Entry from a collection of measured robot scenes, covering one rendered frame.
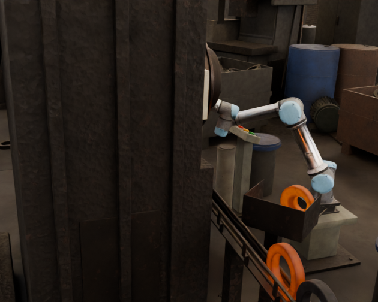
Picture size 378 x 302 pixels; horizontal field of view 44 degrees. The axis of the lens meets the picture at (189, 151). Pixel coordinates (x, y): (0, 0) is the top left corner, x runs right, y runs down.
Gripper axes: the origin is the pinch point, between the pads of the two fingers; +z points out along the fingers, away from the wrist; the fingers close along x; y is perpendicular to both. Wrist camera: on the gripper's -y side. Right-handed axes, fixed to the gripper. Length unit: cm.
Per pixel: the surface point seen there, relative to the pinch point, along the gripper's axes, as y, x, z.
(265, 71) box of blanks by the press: -11, -231, -40
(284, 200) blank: -8, 68, -69
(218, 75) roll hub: 30, 52, -24
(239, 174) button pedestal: -53, -48, -49
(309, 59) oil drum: 7, -292, -81
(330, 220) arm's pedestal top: -37, 7, -105
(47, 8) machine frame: 48, 126, 22
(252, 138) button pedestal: -22, -40, -48
